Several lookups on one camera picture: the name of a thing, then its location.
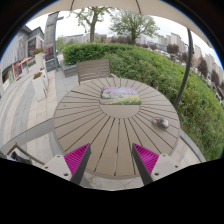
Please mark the white planter near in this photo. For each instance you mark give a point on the white planter near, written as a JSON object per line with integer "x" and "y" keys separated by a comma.
{"x": 39, "y": 86}

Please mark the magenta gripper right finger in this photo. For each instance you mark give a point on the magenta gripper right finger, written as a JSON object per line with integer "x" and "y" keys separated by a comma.
{"x": 152, "y": 166}

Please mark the green hedge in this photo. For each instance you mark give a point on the green hedge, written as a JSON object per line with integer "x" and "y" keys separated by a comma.
{"x": 201, "y": 115}

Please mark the beige parasol canopy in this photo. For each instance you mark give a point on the beige parasol canopy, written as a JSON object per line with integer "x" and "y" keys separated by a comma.
{"x": 144, "y": 7}

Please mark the tall grey sign pillar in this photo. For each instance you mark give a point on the tall grey sign pillar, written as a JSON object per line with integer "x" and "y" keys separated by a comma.
{"x": 49, "y": 42}

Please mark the round wooden slat table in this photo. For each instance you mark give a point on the round wooden slat table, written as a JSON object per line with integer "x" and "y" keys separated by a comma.
{"x": 111, "y": 130}

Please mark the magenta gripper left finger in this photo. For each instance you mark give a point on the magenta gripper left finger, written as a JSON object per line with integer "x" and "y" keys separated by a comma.
{"x": 70, "y": 167}

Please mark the white planter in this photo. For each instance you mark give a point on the white planter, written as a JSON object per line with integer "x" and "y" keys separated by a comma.
{"x": 38, "y": 54}
{"x": 39, "y": 86}

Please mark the white planter far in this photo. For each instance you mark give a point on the white planter far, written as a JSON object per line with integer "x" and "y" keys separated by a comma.
{"x": 38, "y": 54}

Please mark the grey black computer mouse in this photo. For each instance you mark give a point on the grey black computer mouse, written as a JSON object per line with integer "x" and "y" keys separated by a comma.
{"x": 160, "y": 122}

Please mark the chair at lower left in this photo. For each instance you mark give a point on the chair at lower left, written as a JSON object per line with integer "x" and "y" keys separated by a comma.
{"x": 13, "y": 156}

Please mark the brown slatted chair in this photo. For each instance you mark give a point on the brown slatted chair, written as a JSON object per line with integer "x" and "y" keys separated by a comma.
{"x": 93, "y": 69}

